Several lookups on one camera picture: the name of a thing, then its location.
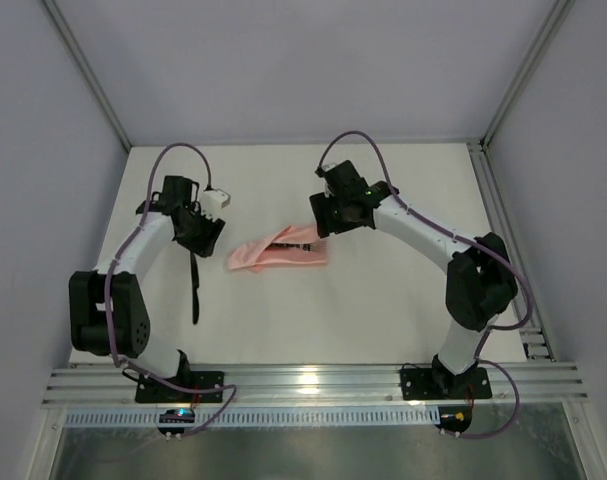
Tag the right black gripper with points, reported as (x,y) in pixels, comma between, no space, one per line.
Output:
(321,215)

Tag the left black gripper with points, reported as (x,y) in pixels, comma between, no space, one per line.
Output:
(201,232)

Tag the black handled knife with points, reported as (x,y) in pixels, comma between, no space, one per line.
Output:
(195,284)

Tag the pink cloth napkin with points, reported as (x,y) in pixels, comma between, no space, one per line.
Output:
(255,255)

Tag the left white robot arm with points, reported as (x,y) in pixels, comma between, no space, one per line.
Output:
(108,315)

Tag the left small controller board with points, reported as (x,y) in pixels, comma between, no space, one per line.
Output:
(174,423)

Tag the small controller board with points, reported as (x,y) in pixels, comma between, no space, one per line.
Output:
(454,420)
(174,423)

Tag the right small controller board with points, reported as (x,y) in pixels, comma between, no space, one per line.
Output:
(454,420)

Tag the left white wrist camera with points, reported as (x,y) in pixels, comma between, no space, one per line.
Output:
(213,202)

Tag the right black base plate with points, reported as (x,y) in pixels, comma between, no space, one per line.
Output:
(436,382)

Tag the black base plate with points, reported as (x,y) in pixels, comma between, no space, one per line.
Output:
(436,382)
(202,388)

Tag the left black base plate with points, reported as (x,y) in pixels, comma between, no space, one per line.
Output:
(202,388)

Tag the left corner aluminium post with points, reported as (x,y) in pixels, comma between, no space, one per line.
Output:
(78,57)

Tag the corner aluminium post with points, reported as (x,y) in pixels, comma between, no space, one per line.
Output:
(535,53)
(78,57)

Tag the slotted cable duct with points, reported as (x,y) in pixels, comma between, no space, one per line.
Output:
(270,417)

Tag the front aluminium rail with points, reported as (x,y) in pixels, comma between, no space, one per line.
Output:
(87,385)

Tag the right corner aluminium post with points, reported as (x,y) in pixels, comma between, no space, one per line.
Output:
(535,53)

